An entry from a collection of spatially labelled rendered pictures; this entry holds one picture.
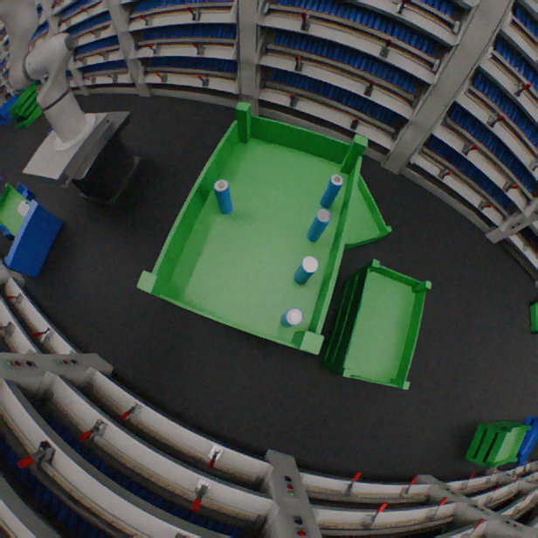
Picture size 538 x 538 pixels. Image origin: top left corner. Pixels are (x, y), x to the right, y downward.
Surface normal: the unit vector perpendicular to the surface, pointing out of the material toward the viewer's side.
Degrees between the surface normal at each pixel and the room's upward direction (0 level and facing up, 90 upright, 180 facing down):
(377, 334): 0
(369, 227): 0
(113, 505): 20
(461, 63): 90
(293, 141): 90
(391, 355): 0
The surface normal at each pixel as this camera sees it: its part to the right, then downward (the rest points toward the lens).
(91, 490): 0.18, -0.54
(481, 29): -0.41, 0.88
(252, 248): 0.04, -0.25
